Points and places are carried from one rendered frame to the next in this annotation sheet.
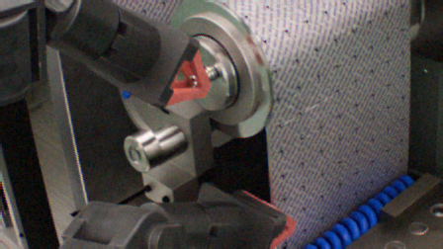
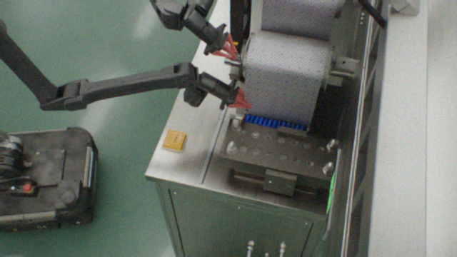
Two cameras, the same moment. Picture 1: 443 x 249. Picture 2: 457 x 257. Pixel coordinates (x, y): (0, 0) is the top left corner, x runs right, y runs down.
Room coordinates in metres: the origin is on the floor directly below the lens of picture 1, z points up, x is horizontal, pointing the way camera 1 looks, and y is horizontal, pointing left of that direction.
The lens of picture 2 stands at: (0.13, -0.80, 2.29)
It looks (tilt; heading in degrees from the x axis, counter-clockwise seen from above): 55 degrees down; 54
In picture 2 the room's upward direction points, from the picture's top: straight up
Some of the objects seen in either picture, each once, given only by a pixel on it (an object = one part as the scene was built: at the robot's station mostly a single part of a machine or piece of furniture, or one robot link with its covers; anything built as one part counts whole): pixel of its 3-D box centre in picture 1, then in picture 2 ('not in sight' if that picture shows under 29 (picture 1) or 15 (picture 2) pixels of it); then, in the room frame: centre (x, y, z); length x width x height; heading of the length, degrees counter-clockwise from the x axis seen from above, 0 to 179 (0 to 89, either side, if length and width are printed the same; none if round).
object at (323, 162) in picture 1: (346, 159); (278, 105); (0.81, -0.13, 1.11); 0.23 x 0.01 x 0.18; 130
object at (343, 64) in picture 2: not in sight; (345, 64); (0.97, -0.23, 1.28); 0.06 x 0.05 x 0.02; 130
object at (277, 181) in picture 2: not in sight; (279, 183); (0.69, -0.31, 0.96); 0.10 x 0.03 x 0.11; 130
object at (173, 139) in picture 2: not in sight; (174, 140); (0.51, 0.07, 0.91); 0.07 x 0.07 x 0.02; 40
